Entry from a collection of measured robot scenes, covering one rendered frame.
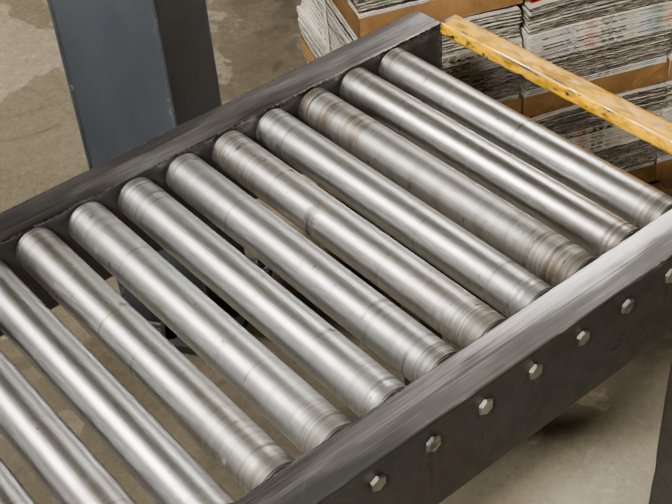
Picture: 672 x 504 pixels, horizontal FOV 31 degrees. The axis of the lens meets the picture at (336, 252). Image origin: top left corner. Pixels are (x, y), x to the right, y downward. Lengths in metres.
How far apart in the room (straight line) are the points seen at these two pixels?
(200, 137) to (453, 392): 0.50
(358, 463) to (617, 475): 1.08
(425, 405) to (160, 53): 1.00
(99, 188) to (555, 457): 1.02
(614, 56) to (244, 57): 1.21
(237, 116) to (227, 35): 1.78
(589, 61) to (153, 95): 0.76
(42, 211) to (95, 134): 0.73
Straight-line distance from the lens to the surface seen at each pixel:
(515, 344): 1.15
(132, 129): 2.06
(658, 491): 1.68
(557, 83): 1.46
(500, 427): 1.17
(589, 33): 2.15
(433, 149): 1.42
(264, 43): 3.19
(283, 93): 1.50
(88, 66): 2.02
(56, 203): 1.38
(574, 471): 2.09
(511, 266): 1.23
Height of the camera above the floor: 1.61
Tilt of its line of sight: 40 degrees down
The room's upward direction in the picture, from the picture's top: 5 degrees counter-clockwise
